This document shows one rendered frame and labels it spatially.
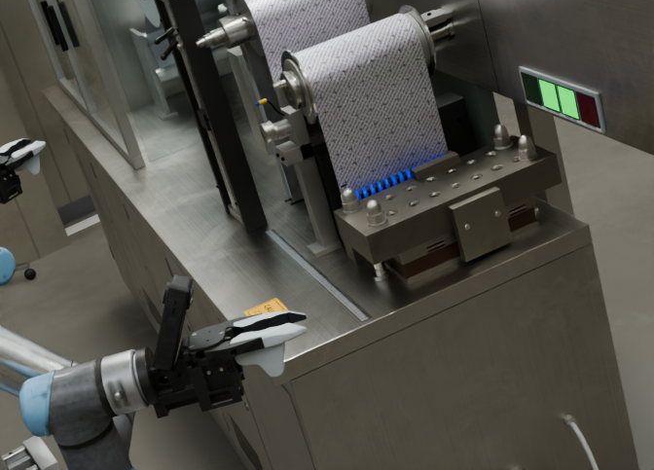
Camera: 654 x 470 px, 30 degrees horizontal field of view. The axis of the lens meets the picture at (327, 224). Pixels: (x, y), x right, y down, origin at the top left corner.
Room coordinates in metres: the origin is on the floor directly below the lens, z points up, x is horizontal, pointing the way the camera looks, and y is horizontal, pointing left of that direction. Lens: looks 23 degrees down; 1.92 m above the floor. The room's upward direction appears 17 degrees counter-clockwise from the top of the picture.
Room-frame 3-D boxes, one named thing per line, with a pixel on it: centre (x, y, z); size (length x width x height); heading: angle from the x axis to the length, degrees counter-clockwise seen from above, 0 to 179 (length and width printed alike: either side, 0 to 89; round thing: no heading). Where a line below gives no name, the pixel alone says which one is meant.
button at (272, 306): (2.02, 0.15, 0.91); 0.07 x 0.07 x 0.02; 15
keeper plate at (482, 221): (2.02, -0.27, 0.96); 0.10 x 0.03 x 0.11; 105
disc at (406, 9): (2.30, -0.27, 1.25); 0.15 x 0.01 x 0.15; 15
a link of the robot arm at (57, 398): (1.36, 0.37, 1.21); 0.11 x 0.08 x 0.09; 87
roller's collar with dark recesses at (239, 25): (2.47, 0.06, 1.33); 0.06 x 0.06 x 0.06; 15
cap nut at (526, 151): (2.10, -0.40, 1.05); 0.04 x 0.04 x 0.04
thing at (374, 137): (2.21, -0.16, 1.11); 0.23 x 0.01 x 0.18; 105
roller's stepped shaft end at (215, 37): (2.46, 0.12, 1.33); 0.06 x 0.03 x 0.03; 105
